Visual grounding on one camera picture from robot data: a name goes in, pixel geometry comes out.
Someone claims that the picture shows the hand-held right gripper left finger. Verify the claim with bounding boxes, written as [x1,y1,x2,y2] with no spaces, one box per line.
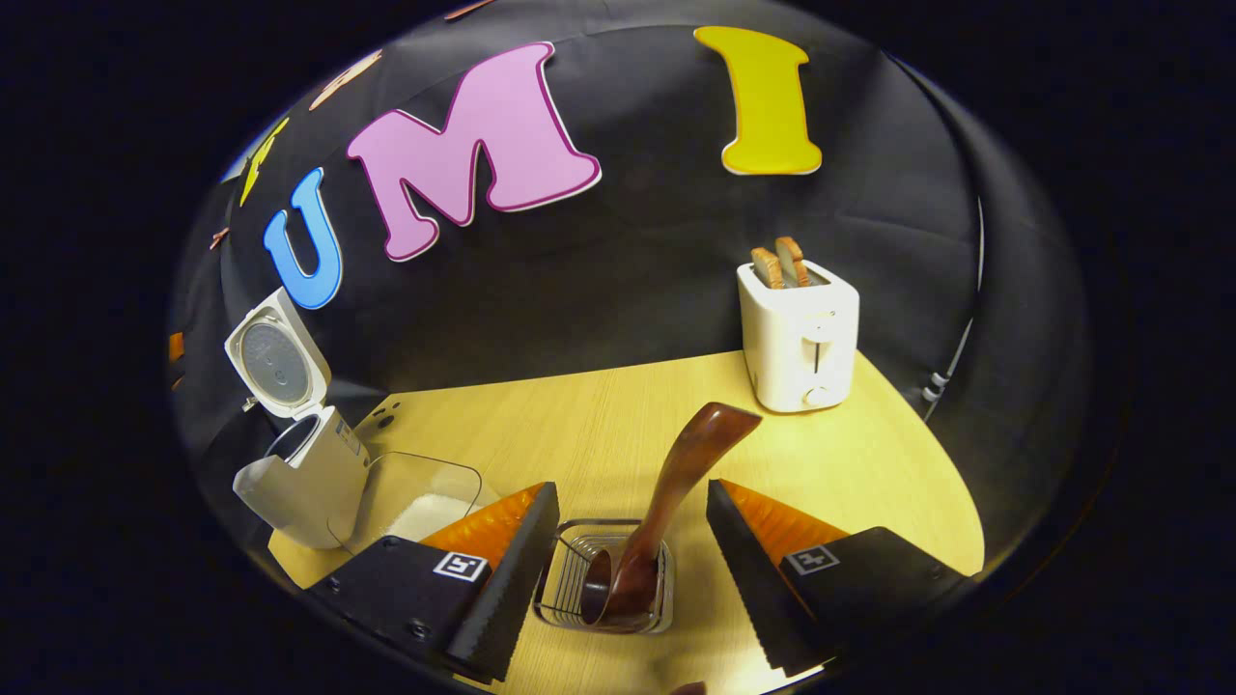
[307,481,561,684]

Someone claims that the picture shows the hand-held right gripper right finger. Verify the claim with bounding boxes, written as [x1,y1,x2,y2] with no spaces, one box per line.
[705,478,971,679]

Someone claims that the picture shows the metal wire chopstick holder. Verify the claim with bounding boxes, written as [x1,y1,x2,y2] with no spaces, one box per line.
[533,518,675,635]

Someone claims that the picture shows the white rice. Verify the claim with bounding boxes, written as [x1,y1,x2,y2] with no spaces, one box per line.
[381,492,484,543]

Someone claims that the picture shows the brown wooden spoon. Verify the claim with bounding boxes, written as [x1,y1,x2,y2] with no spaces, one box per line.
[579,402,764,624]

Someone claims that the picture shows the white rice cooker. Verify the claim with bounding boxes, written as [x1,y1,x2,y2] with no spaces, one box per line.
[224,288,373,551]

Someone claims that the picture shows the clear plastic container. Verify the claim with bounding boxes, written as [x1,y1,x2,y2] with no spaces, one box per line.
[328,452,503,556]

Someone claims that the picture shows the white toaster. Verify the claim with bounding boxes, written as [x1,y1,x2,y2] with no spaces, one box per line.
[737,259,860,414]

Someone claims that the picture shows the black backdrop cloth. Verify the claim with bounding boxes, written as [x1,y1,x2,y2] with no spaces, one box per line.
[169,0,1097,570]

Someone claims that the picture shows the thin cable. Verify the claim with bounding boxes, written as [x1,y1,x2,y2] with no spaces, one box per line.
[922,198,986,426]

